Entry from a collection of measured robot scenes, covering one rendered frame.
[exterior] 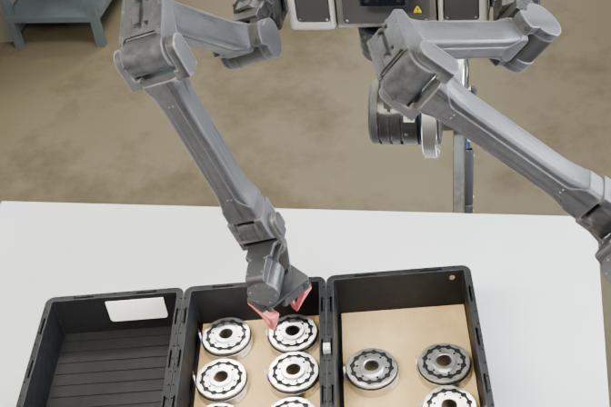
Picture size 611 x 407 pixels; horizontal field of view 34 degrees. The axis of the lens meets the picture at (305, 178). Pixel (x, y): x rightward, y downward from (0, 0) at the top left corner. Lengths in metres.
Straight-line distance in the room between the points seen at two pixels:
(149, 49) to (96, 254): 1.19
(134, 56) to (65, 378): 0.87
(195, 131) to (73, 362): 0.77
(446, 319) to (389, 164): 1.80
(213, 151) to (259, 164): 2.34
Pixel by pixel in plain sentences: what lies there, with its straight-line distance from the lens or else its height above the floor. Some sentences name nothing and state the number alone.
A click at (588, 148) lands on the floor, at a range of 3.98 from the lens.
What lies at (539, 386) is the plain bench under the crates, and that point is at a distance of 2.22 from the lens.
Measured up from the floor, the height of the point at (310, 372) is 0.86.
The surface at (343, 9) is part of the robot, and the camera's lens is 2.02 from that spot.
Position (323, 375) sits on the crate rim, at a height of 0.93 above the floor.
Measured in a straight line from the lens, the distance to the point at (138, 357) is 2.20.
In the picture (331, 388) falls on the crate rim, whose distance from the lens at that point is 1.93.
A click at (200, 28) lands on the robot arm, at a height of 1.58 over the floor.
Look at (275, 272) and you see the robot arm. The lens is 1.77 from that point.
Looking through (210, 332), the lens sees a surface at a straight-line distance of 2.16.
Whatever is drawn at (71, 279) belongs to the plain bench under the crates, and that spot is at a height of 0.70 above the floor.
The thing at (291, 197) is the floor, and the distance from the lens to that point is 3.81.
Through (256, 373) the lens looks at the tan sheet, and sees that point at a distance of 2.11.
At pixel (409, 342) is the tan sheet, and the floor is 0.83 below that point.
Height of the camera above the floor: 2.41
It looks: 38 degrees down
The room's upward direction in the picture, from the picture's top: 8 degrees counter-clockwise
